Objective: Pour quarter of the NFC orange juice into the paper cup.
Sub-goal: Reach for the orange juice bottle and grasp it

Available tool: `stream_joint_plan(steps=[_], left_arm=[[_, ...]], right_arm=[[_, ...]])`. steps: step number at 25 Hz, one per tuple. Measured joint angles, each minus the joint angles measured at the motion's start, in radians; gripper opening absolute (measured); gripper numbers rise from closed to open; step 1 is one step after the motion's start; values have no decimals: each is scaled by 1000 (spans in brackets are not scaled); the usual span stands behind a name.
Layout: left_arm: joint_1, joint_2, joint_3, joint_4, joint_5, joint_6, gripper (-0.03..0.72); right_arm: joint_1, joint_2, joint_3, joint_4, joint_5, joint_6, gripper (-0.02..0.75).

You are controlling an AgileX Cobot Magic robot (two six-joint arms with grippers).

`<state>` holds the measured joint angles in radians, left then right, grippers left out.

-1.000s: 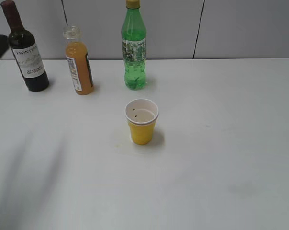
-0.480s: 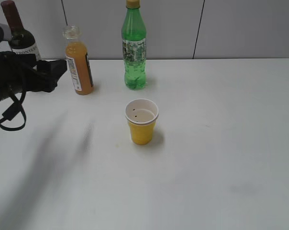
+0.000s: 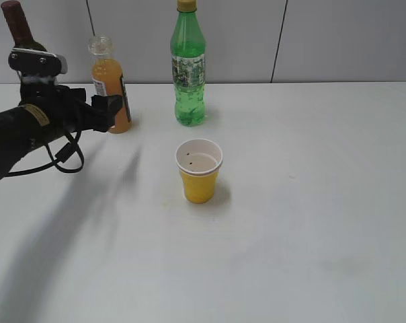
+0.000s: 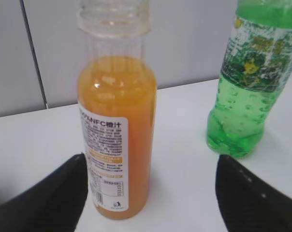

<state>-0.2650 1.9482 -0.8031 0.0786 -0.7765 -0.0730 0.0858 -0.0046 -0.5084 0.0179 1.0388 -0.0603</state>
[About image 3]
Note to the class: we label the green plastic soda bottle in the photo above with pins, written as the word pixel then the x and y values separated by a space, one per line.
pixel 188 63

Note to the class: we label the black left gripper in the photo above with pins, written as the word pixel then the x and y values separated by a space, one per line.
pixel 47 108

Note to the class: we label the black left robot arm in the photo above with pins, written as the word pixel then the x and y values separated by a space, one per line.
pixel 14 147

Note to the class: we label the orange juice bottle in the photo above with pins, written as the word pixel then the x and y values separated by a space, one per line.
pixel 108 79

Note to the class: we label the yellow paper cup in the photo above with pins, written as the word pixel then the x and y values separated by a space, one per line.
pixel 199 162

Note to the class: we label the dark red wine bottle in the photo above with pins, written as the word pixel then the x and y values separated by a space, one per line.
pixel 18 26

